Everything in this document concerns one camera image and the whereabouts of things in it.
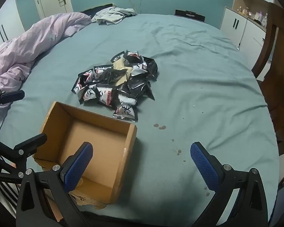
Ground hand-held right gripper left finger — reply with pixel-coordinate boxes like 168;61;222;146
16;142;94;227

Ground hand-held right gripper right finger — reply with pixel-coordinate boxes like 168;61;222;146
190;141;268;227

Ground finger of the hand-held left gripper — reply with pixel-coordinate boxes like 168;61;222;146
0;86;25;121
0;133;48;171

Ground brown cardboard box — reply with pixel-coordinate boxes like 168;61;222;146
33;101;138;223

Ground pile of snack packets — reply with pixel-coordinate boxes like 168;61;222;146
71;50;158;123

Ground beige sachet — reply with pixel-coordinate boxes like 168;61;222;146
112;59;127;71
114;67;133;86

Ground pink duvet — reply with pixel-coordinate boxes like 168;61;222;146
0;13;93;142

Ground white wardrobe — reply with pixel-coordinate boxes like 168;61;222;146
0;0;19;50

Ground bed with teal sheet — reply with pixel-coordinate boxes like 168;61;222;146
0;13;281;220

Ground dark blue pillow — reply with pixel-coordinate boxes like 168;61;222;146
80;3;114;17

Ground brown wooden chair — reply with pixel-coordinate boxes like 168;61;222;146
251;2;284;147

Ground crumpled grey cloth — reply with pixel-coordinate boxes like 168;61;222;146
92;7;138;26

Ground white low cabinet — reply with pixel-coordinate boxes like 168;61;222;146
219;6;268;69

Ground black bag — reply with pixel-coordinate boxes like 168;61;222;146
175;9;205;22

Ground cluster of small bottles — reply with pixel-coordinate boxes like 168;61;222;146
237;4;268;26

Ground thin cabinet cable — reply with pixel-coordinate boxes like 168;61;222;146
237;24;246;51

